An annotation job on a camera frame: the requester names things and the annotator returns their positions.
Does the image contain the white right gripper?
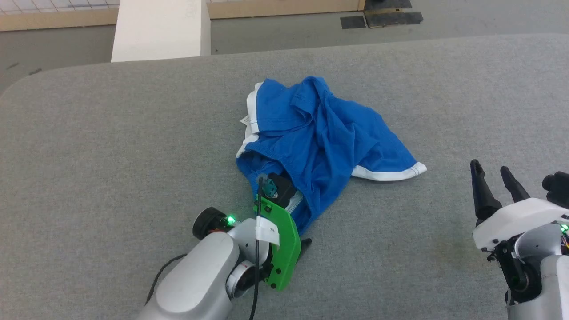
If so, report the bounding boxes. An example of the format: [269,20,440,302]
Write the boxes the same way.
[469,159,569,252]

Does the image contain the white cable label tag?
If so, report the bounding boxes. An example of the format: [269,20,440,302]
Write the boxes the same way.
[255,216,281,246]

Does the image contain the blue shorts with white trim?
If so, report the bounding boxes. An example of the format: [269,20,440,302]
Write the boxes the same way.
[235,76,428,236]

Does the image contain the white box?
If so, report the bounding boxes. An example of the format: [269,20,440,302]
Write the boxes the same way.
[111,0,212,63]

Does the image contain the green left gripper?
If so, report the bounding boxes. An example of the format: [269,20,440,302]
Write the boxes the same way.
[254,196,312,292]

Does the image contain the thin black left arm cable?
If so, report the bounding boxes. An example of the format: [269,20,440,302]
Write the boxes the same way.
[145,253,188,307]

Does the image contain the black left camera cable teal plug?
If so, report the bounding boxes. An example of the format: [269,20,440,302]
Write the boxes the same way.
[248,175,279,320]

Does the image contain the black floor plate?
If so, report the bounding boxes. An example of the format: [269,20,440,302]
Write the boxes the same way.
[340,8,424,29]

